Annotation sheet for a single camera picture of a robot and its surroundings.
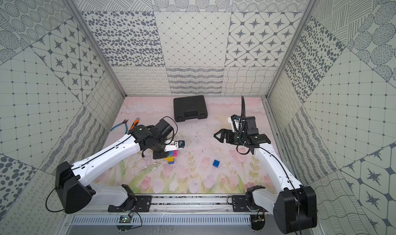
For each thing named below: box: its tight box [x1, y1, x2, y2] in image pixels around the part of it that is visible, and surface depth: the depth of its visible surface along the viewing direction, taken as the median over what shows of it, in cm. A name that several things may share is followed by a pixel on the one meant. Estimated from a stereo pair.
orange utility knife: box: [128, 117, 141, 132], surface depth 106 cm
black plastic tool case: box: [173, 94, 208, 123], surface depth 113 cm
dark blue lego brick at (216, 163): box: [212, 159, 220, 169], surface depth 88 cm
